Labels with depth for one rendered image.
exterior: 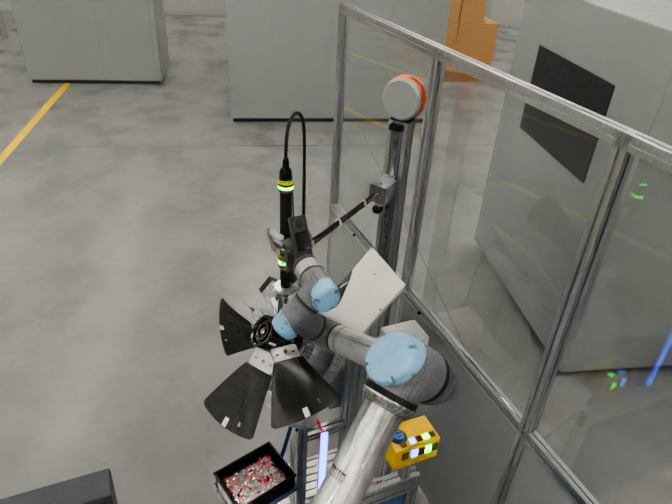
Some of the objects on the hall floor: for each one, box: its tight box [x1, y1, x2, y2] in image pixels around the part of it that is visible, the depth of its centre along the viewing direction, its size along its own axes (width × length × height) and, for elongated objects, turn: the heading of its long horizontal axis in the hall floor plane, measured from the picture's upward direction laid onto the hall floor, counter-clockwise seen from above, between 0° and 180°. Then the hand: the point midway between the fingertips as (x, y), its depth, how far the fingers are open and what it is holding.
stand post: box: [337, 330, 368, 452], centre depth 244 cm, size 4×9×115 cm, turn 18°
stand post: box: [290, 427, 308, 504], centre depth 243 cm, size 4×9×91 cm, turn 18°
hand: (283, 225), depth 166 cm, fingers open, 8 cm apart
